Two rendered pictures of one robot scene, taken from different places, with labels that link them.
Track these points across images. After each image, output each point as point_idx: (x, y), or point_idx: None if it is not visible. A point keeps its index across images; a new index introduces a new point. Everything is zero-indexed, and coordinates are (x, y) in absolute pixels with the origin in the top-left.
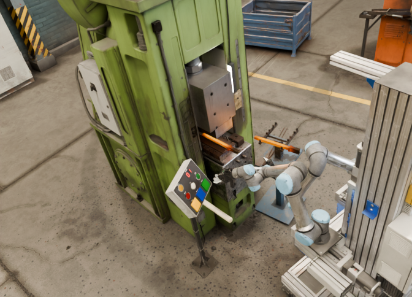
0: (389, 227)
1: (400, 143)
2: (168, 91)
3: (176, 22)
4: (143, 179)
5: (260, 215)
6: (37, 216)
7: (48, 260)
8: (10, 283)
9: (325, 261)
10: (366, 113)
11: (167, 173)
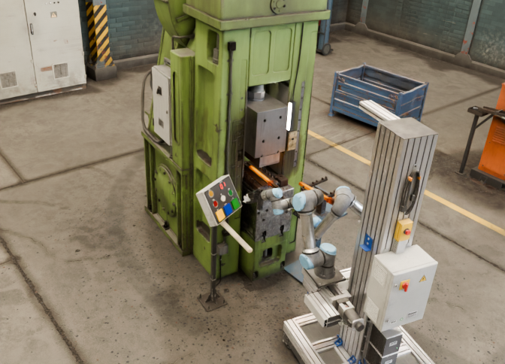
0: (374, 257)
1: (388, 176)
2: (226, 106)
3: (249, 47)
4: (177, 198)
5: (287, 276)
6: (52, 215)
7: (54, 256)
8: (10, 265)
9: (322, 295)
10: (446, 216)
11: None
